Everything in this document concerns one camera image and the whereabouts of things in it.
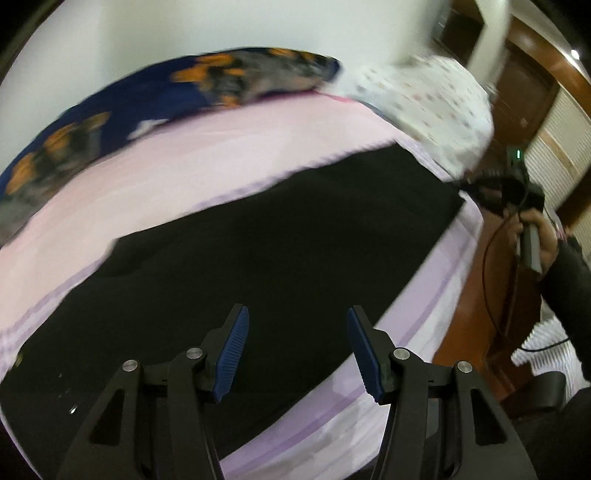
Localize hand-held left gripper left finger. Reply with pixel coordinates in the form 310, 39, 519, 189
55, 303, 250, 480

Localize white dotted pillow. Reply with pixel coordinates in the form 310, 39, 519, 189
346, 54, 495, 178

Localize white ribbed cloth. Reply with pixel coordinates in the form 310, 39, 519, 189
510, 318, 583, 393

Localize person's right hand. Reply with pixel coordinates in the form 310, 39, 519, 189
505, 207, 560, 274

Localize person's right forearm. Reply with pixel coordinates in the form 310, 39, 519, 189
538, 234, 591, 384

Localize white door frame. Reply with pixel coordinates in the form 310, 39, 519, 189
462, 0, 514, 90

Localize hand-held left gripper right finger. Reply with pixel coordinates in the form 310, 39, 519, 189
346, 305, 539, 480

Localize white louvered cabinet door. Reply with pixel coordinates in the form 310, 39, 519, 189
526, 85, 591, 227

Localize black cable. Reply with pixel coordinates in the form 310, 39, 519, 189
482, 222, 573, 354

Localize blue dog print blanket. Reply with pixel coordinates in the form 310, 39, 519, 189
0, 46, 342, 245

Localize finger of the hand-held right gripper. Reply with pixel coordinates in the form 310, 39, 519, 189
451, 168, 491, 195

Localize pink checked bed sheet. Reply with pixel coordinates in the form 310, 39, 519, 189
0, 90, 485, 480

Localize brown wooden door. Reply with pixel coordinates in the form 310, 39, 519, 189
485, 23, 571, 158

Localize black pants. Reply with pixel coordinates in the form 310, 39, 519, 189
0, 147, 467, 462

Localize black rounded object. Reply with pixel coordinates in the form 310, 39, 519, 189
503, 370, 567, 418

